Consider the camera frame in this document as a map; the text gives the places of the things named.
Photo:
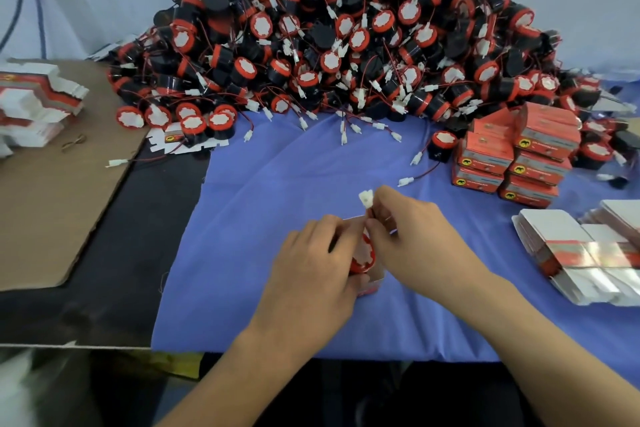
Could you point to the person's right hand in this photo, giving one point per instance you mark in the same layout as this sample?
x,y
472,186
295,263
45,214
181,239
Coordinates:
x,y
430,247

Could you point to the person's left hand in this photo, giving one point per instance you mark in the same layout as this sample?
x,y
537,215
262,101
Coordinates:
x,y
305,292

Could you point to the single red black buzzer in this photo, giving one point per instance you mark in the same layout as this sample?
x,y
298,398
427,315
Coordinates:
x,y
445,141
362,260

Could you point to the stack of paper boxes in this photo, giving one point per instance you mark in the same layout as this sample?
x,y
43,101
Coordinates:
x,y
575,251
40,106

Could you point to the pile of black red buzzers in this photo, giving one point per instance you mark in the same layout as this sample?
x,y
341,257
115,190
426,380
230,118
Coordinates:
x,y
340,41

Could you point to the person's right forearm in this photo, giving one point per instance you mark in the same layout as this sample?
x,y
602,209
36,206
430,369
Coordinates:
x,y
560,357

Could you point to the blue cloth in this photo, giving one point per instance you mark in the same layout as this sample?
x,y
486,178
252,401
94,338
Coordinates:
x,y
250,201

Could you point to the brown cardboard sheet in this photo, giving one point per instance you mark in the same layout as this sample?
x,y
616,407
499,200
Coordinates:
x,y
50,221

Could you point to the rubber band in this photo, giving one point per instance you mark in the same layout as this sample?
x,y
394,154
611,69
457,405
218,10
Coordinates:
x,y
73,142

